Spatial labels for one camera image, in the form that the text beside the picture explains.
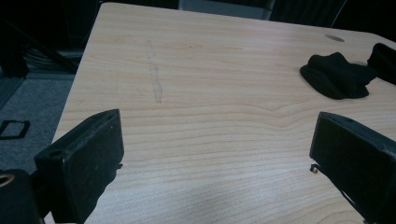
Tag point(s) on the dark curtain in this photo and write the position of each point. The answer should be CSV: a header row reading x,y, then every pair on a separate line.
x,y
311,11

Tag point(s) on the black metal stand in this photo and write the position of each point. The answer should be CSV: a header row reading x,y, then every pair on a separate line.
x,y
37,46

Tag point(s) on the black sock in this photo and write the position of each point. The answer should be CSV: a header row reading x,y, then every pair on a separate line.
x,y
336,76
384,62

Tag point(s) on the grey panel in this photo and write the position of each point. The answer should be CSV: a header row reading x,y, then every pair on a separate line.
x,y
224,7

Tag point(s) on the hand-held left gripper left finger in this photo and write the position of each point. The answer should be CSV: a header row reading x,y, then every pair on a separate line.
x,y
84,161

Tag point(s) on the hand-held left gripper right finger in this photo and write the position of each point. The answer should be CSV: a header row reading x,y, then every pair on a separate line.
x,y
355,155

